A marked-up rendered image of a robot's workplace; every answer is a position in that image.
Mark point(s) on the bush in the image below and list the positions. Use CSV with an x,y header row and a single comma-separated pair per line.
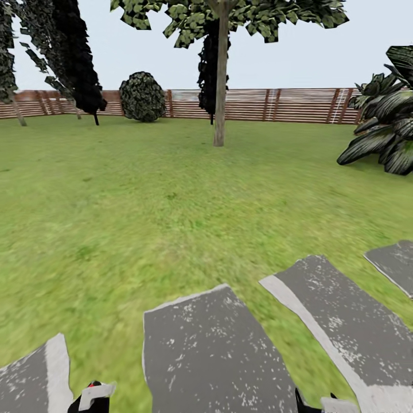
x,y
393,141
142,98
379,86

